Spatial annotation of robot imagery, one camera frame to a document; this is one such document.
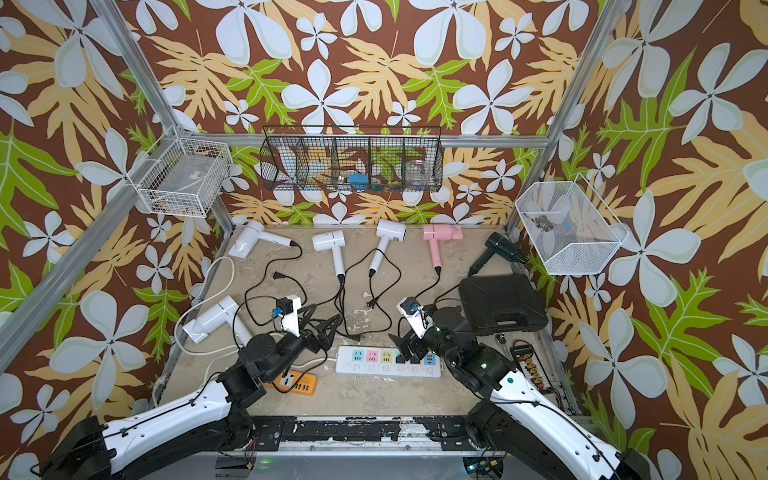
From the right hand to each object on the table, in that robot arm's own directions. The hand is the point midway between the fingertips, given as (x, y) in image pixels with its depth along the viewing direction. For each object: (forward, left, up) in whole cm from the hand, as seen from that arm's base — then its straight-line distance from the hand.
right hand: (403, 319), depth 76 cm
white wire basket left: (+37, +65, +17) cm, 77 cm away
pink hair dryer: (+42, -14, -12) cm, 46 cm away
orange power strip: (-10, +31, -14) cm, 35 cm away
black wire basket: (+51, +15, +14) cm, 55 cm away
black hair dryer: (+36, -39, -13) cm, 55 cm away
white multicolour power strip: (-6, +5, -15) cm, 17 cm away
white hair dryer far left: (+41, +56, -12) cm, 70 cm away
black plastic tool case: (+11, -32, -11) cm, 35 cm away
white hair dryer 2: (+43, +4, -11) cm, 45 cm away
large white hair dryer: (+9, +54, -12) cm, 56 cm away
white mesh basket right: (+24, -48, +9) cm, 55 cm away
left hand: (+2, +19, +3) cm, 19 cm away
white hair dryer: (+38, +23, -11) cm, 46 cm away
